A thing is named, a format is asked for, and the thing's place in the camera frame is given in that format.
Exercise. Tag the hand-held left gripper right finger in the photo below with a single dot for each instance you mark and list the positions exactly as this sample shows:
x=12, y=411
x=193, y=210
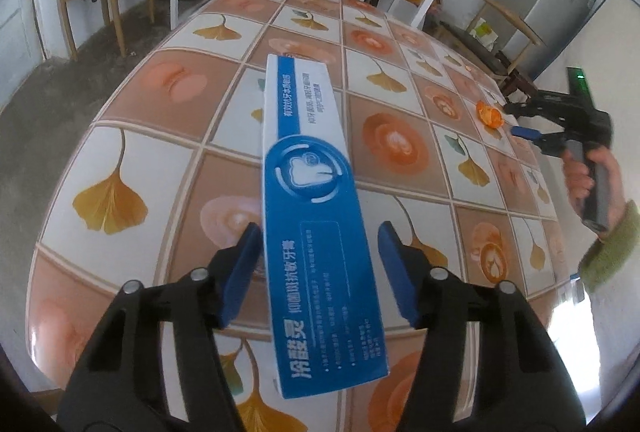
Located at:
x=397, y=277

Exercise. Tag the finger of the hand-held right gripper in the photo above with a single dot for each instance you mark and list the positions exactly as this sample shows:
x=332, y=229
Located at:
x=520, y=107
x=525, y=132

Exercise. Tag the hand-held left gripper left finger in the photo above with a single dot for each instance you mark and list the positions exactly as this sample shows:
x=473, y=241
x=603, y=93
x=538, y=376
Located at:
x=242, y=277

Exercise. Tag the blue white toothpaste box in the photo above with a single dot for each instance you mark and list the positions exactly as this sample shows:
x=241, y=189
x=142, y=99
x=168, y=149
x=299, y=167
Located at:
x=310, y=212

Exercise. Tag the person's right forearm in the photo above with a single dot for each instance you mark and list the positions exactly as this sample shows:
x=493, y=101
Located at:
x=615, y=252

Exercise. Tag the person's right hand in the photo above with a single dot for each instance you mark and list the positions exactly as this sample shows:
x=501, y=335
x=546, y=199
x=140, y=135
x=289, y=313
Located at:
x=575, y=177

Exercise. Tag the dark wooden stool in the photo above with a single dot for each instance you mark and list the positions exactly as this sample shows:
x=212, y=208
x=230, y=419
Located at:
x=515, y=79

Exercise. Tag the white mattress blue edge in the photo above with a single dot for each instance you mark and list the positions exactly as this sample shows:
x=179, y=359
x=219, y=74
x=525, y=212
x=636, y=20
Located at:
x=615, y=51

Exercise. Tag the wooden chair black seat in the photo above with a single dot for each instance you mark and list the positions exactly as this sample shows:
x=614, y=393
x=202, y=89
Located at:
x=475, y=44

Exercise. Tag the white plastic bag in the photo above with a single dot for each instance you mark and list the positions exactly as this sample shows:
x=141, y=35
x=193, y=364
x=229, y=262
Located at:
x=482, y=31

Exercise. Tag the leaf patterned tablecloth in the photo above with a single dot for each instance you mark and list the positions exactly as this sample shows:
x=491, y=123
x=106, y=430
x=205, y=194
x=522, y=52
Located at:
x=165, y=76

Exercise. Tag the white fluffy garment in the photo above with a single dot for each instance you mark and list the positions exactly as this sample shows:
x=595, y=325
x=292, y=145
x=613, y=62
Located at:
x=615, y=352

